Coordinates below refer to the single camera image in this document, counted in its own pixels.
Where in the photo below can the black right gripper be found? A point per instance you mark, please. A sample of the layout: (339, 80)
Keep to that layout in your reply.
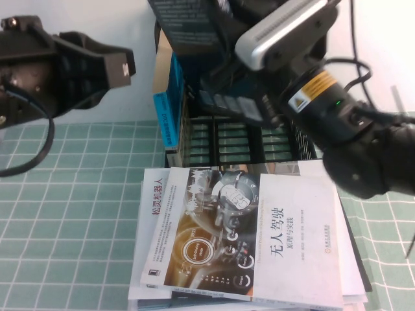
(274, 103)

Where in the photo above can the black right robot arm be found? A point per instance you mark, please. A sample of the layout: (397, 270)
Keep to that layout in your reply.
(356, 162)

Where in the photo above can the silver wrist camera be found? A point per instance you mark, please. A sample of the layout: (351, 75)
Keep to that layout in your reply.
(275, 35)

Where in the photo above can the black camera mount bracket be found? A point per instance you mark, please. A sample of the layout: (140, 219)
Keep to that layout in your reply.
(314, 42)

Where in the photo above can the dark mobile robot book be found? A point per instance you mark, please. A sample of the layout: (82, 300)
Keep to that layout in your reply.
(188, 26)

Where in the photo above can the green checked tablecloth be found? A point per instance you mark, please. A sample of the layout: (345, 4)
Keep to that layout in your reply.
(65, 210)

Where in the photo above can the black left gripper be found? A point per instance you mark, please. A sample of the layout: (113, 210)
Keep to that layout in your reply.
(29, 64)

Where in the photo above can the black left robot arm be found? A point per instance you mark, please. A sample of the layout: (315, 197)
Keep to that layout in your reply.
(6, 107)

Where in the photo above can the blue spine book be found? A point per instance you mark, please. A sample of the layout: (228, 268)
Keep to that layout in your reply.
(167, 113)

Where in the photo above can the black mesh plastic book holder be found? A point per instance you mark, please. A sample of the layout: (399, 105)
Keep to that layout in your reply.
(214, 139)

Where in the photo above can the self-driving book white cover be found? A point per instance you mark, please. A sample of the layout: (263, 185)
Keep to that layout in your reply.
(291, 226)

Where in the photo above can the large white brochure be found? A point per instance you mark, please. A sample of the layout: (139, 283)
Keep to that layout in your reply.
(152, 207)

